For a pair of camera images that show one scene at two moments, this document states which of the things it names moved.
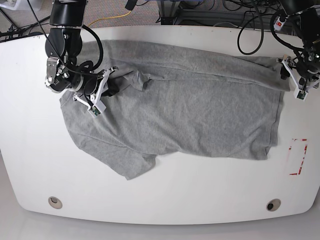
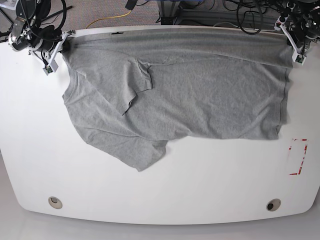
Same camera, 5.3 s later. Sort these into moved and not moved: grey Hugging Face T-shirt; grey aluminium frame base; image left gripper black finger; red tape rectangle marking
Moved: grey Hugging Face T-shirt; image left gripper black finger
Not moved: grey aluminium frame base; red tape rectangle marking
